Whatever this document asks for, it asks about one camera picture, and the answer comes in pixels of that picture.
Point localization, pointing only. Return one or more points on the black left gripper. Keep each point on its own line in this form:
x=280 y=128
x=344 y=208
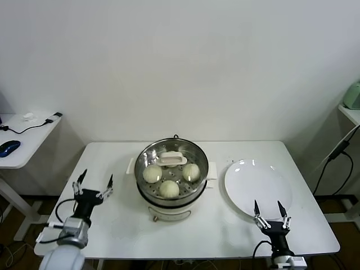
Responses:
x=87 y=199

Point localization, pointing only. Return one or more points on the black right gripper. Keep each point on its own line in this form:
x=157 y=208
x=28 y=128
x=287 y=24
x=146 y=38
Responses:
x=278 y=233

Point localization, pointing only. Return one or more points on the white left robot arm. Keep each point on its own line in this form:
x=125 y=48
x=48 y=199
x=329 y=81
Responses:
x=62 y=258

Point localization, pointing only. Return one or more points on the stainless steel steamer basket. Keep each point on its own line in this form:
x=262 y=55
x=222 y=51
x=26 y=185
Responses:
x=172 y=200

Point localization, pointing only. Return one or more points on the white round plate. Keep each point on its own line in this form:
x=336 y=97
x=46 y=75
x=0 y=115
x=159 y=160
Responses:
x=258 y=185

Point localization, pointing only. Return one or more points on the white side desk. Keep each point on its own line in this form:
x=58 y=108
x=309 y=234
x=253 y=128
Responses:
x=28 y=140

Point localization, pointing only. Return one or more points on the white electric cooker pot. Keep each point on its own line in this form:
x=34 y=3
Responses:
x=168 y=212

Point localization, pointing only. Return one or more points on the black power adapter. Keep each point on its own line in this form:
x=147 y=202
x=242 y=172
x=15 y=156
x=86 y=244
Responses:
x=339 y=149

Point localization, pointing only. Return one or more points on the blue computer mouse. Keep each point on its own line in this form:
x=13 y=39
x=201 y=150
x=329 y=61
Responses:
x=9 y=147

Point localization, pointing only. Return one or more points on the small white object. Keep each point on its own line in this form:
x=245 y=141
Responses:
x=28 y=116

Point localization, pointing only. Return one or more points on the mint green appliance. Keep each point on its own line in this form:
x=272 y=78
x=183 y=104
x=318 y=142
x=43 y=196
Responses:
x=353 y=97

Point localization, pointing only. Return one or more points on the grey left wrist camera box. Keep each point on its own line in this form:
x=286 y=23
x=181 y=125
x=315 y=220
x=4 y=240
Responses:
x=76 y=229

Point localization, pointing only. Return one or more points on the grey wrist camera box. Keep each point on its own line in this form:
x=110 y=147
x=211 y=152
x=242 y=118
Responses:
x=298 y=261
x=76 y=229

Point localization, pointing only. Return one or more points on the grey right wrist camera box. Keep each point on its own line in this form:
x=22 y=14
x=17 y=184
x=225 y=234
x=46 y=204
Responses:
x=298 y=261

